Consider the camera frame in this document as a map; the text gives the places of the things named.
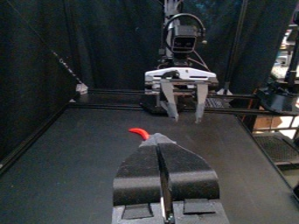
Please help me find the black mesh tray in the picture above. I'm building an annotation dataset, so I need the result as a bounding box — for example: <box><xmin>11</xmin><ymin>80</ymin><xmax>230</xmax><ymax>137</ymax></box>
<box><xmin>251</xmin><ymin>132</ymin><xmax>299</xmax><ymax>171</ymax></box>

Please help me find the white corner bracket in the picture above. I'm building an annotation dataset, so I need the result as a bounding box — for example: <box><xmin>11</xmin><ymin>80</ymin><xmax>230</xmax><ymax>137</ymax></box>
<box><xmin>75</xmin><ymin>82</ymin><xmax>90</xmax><ymax>95</ymax></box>

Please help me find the black device stand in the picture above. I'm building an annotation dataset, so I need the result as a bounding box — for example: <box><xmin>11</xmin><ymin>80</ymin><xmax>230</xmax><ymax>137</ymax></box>
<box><xmin>255</xmin><ymin>11</ymin><xmax>299</xmax><ymax>116</ymax></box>

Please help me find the black cloth curtain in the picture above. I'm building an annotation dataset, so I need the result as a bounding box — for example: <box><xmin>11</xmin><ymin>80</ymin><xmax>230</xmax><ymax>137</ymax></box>
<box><xmin>0</xmin><ymin>0</ymin><xmax>299</xmax><ymax>165</ymax></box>

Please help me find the red toy chili pepper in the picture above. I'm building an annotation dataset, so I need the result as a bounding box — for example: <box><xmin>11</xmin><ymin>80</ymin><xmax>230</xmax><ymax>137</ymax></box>
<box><xmin>127</xmin><ymin>127</ymin><xmax>151</xmax><ymax>141</ymax></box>

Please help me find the black looped camera cable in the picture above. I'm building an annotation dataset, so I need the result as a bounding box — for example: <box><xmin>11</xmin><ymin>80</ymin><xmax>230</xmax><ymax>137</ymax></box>
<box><xmin>161</xmin><ymin>12</ymin><xmax>209</xmax><ymax>56</ymax></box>

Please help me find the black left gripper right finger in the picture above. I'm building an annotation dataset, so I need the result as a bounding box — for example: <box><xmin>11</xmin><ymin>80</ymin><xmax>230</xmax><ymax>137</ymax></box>
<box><xmin>154</xmin><ymin>132</ymin><xmax>222</xmax><ymax>215</ymax></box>

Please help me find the black frame pole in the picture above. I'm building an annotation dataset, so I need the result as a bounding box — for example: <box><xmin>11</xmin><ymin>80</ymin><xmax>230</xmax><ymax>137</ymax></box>
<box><xmin>223</xmin><ymin>0</ymin><xmax>250</xmax><ymax>95</ymax></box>

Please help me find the brown cardboard box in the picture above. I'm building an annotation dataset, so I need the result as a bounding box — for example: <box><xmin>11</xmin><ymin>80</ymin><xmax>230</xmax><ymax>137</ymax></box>
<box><xmin>251</xmin><ymin>115</ymin><xmax>275</xmax><ymax>131</ymax></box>

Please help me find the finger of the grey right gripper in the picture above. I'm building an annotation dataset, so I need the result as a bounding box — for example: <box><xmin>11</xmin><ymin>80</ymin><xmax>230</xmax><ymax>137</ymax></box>
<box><xmin>194</xmin><ymin>83</ymin><xmax>211</xmax><ymax>123</ymax></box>
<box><xmin>159</xmin><ymin>79</ymin><xmax>181</xmax><ymax>123</ymax></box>

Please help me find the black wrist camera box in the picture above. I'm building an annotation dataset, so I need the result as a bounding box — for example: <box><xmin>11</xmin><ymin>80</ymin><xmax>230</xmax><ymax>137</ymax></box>
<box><xmin>170</xmin><ymin>24</ymin><xmax>199</xmax><ymax>54</ymax></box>

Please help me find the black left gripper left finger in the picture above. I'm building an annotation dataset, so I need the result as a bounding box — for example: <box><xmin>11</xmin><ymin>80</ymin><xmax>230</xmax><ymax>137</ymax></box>
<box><xmin>113</xmin><ymin>132</ymin><xmax>163</xmax><ymax>221</ymax></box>

